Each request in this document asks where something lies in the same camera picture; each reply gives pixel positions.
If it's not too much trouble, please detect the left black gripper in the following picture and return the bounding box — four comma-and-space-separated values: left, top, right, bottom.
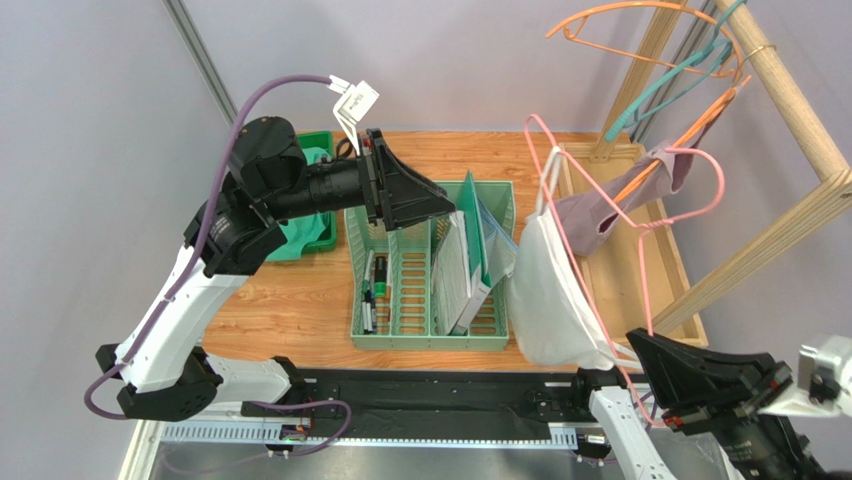
264, 129, 456, 232

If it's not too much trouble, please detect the green tank top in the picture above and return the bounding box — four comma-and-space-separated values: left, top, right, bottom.
266, 146, 334, 262

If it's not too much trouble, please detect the white tank top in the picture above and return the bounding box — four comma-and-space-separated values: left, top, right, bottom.
505, 147, 641, 370

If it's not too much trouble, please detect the pink wire hanger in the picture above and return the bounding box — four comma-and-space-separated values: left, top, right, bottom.
523, 113, 727, 429

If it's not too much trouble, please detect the teal plastic hanger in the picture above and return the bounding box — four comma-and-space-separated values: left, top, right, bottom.
603, 0, 747, 142

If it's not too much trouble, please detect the orange clothes hanger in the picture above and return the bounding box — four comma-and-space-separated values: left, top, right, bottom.
545, 1, 734, 77

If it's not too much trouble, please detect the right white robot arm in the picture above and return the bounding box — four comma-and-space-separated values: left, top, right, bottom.
572, 328, 851, 479

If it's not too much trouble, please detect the mauve tank top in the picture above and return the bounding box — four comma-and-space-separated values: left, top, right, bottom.
555, 142, 695, 256

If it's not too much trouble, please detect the white pen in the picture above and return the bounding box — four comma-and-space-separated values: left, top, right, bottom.
362, 249, 378, 335

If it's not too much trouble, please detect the black marker green cap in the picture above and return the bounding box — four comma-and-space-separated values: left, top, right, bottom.
373, 255, 388, 298

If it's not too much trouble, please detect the wooden clothes rack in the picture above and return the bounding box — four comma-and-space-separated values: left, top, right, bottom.
580, 1, 851, 358

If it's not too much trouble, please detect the green plastic tray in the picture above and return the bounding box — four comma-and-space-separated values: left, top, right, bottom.
296, 131, 333, 218

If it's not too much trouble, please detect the clear zip pouch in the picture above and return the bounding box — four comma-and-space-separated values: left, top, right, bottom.
478, 200, 519, 286

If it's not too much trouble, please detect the mint green file organizer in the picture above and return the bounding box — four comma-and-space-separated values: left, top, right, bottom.
343, 179, 516, 351

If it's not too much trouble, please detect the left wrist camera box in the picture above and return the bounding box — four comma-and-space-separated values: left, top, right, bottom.
328, 75, 380, 155

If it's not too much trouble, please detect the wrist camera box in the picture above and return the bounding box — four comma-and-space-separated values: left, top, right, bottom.
328, 75, 380, 155
759, 334, 851, 418

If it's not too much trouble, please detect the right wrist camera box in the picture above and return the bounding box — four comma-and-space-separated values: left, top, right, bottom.
759, 334, 851, 418

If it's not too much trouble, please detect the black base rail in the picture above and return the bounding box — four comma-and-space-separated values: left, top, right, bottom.
151, 367, 733, 467

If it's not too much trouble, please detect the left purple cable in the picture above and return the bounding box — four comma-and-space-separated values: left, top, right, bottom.
82, 74, 334, 422

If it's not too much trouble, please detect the aluminium frame post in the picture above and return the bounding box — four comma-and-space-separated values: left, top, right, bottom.
162, 0, 238, 123

